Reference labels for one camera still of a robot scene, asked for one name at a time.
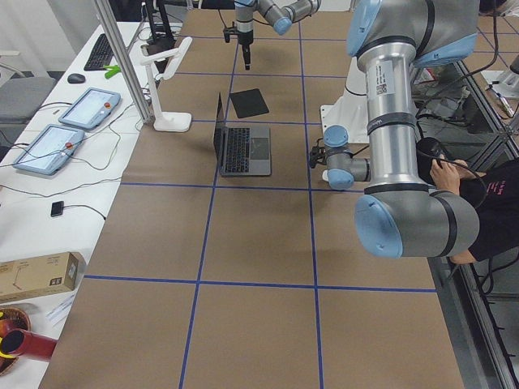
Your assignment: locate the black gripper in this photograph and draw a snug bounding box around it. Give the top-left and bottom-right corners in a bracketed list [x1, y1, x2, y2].
[223, 24, 253, 71]
[309, 138, 327, 169]

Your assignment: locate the black mouse pad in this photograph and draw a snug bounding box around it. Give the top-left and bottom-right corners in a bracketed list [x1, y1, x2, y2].
[229, 88, 269, 118]

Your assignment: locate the grey laptop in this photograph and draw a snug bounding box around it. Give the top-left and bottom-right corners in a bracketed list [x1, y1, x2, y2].
[213, 95, 272, 177]

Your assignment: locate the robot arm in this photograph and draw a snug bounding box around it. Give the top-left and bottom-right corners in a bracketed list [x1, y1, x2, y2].
[324, 1, 479, 258]
[224, 0, 321, 71]

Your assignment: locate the white desk lamp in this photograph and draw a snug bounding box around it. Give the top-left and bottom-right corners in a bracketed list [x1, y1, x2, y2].
[139, 36, 193, 133]

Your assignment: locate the black desk mouse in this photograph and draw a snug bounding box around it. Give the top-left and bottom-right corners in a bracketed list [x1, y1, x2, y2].
[66, 73, 86, 84]

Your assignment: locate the black keyboard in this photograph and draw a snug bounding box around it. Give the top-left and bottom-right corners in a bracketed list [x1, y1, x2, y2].
[84, 33, 114, 71]

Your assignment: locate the blue teach pendant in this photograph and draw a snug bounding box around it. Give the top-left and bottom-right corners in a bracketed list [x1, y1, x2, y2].
[13, 125, 85, 176]
[58, 88, 121, 130]

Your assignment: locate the seated person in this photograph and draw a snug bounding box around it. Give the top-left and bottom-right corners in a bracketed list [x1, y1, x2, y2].
[416, 137, 518, 264]

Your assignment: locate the cardboard box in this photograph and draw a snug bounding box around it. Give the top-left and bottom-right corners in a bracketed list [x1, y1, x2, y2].
[1, 252, 86, 304]

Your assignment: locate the red cylinder bottle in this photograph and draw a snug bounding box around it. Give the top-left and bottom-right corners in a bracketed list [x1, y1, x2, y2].
[1, 329, 58, 362]

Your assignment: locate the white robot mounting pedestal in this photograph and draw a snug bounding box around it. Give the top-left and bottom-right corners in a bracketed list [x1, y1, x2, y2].
[320, 58, 369, 143]

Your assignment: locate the aluminium frame post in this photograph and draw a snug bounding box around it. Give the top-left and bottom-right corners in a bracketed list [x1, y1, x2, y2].
[93, 0, 152, 124]

